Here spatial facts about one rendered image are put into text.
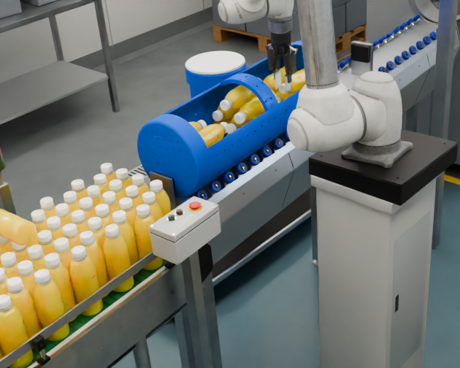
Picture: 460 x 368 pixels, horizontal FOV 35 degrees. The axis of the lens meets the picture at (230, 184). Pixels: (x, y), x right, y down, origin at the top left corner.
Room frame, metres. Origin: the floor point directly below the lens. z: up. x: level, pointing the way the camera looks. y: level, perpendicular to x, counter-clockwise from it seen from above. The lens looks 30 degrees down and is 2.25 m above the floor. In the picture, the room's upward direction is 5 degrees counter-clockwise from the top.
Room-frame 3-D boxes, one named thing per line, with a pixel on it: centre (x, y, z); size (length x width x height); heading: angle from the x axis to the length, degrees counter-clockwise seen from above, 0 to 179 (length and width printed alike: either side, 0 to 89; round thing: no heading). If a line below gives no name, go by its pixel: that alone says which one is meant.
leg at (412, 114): (3.75, -1.06, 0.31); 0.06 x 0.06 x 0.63; 49
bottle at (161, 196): (2.02, 0.23, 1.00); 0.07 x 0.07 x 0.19
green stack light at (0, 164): (2.12, 0.75, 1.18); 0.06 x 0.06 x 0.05
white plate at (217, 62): (3.24, 0.02, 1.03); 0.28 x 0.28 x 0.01
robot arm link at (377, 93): (2.17, -0.49, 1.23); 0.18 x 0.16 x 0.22; 116
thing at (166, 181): (2.18, 0.22, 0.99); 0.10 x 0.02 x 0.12; 49
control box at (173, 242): (1.83, 0.14, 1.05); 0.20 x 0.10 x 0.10; 139
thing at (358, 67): (3.18, -0.65, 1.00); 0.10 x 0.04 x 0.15; 49
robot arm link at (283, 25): (2.64, -0.24, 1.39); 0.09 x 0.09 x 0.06
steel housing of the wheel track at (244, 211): (2.97, -0.46, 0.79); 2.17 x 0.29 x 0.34; 139
